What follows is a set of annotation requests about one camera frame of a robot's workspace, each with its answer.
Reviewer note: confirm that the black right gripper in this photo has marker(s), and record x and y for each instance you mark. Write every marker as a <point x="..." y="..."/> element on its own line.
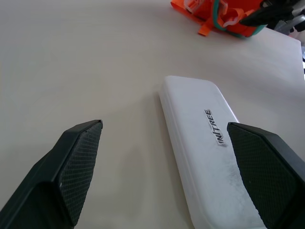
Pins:
<point x="278" y="3"/>

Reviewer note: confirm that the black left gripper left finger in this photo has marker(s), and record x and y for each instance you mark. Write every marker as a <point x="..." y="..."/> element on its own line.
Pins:
<point x="47" y="181"/>

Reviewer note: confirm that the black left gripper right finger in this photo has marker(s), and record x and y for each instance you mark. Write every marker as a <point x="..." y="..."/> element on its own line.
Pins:
<point x="269" y="176"/>

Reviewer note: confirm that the white rectangular case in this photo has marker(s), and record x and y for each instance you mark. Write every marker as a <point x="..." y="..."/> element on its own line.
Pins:
<point x="202" y="148"/>

